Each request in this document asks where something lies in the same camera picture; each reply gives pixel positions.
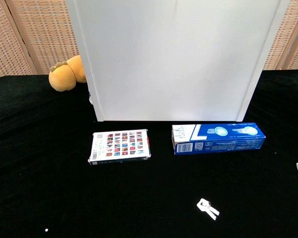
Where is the orange plush toy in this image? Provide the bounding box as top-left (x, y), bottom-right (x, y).
top-left (48, 55), bottom-right (87, 92)

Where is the white cabinet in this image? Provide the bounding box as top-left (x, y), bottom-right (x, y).
top-left (65, 0), bottom-right (291, 122)

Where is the white box with colourful pictures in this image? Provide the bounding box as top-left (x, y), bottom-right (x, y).
top-left (87, 128), bottom-right (152, 166)

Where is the white key bunch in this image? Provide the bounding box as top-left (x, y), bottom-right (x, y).
top-left (196, 198), bottom-right (221, 221)

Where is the woven folding screen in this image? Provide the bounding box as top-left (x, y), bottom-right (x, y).
top-left (0, 0), bottom-right (80, 82)
top-left (262, 0), bottom-right (298, 71)

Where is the black tablecloth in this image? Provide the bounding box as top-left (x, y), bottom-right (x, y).
top-left (0, 69), bottom-right (298, 238)

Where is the blue toothpaste box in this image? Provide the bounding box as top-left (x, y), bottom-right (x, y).
top-left (171, 121), bottom-right (266, 156)

